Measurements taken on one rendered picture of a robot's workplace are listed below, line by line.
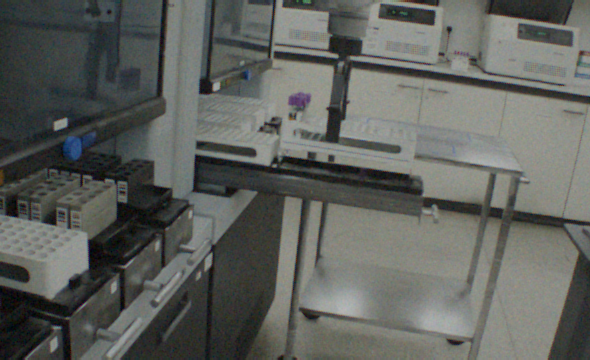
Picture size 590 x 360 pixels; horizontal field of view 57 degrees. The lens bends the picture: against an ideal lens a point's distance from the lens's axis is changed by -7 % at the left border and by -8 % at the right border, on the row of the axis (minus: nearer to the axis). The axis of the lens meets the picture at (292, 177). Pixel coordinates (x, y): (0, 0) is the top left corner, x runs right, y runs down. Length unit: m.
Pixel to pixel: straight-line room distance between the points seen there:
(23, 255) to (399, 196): 0.82
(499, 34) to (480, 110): 0.47
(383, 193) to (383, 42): 2.38
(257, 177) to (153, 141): 0.31
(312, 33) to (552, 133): 1.60
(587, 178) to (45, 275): 3.50
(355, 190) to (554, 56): 2.57
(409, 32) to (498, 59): 0.56
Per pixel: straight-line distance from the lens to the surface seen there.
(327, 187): 1.29
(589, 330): 1.58
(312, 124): 1.28
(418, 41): 3.60
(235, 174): 1.33
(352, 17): 1.26
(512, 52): 3.66
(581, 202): 3.93
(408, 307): 1.94
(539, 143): 3.76
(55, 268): 0.74
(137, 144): 1.11
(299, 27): 3.65
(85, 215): 0.87
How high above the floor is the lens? 1.18
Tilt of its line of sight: 17 degrees down
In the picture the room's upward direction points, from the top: 6 degrees clockwise
